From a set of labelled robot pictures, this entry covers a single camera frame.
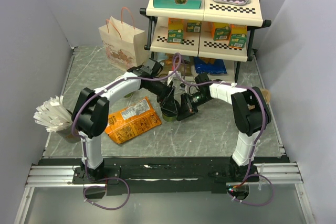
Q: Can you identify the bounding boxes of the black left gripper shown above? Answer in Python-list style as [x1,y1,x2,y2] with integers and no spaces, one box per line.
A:
[145,79,178,114]

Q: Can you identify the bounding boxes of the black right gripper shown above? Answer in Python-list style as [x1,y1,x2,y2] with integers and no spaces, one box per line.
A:
[176,92,211,121]

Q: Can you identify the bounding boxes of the green paper coffee cup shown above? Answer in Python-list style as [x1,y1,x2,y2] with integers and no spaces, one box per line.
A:
[124,92,134,98]
[162,114,176,122]

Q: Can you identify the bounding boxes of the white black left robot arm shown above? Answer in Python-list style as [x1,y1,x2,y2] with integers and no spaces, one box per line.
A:
[72,59,179,183]

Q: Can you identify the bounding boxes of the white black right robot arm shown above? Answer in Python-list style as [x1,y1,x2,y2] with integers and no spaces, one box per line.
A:
[177,73,271,181]

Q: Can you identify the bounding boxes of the brown chips bag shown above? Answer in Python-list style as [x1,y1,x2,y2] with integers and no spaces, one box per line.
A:
[157,53,193,78]

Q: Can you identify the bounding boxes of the orange chips bag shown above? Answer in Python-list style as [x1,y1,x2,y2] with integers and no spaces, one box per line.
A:
[104,97,162,144]

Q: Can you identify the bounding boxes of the blue chips bag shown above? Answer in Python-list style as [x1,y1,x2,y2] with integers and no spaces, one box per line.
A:
[194,57,227,75]

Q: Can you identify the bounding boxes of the white Cream Bear paper bag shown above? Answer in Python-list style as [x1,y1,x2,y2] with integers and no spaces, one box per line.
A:
[99,16,150,71]

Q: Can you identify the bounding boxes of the cream black three-tier shelf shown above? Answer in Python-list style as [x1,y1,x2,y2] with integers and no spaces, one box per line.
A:
[140,0,271,82]

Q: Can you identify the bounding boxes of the orange green snack box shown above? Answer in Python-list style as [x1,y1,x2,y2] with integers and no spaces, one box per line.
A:
[167,18,184,44]
[186,20,202,33]
[209,22,231,41]
[228,24,247,49]

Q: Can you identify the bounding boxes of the brown cardboard cup carrier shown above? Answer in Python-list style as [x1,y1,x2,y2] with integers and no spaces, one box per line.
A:
[260,89,271,104]

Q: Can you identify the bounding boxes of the white paper straws bundle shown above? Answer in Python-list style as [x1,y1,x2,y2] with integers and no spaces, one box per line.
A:
[33,95,72,132]

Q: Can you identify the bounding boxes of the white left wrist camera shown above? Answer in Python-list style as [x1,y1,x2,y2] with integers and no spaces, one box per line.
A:
[166,70,182,84]

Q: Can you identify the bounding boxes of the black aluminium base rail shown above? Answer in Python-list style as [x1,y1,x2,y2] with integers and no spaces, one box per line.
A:
[26,157,303,200]

